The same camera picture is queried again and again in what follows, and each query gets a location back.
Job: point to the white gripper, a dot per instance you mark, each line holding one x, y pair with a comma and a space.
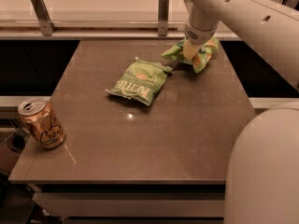
200, 36

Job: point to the green rice chip bag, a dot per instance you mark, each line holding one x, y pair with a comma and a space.
200, 60

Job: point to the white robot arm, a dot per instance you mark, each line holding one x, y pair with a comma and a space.
262, 183

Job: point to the green Kettle chip bag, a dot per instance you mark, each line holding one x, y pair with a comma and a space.
141, 81

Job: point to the orange LaCroix can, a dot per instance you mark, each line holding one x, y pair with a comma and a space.
38, 116

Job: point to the middle metal railing bracket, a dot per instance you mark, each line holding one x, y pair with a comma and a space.
163, 11

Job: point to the metal railing bracket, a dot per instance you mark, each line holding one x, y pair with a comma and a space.
163, 11
43, 17

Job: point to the left metal railing bracket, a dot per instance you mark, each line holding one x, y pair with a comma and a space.
43, 17

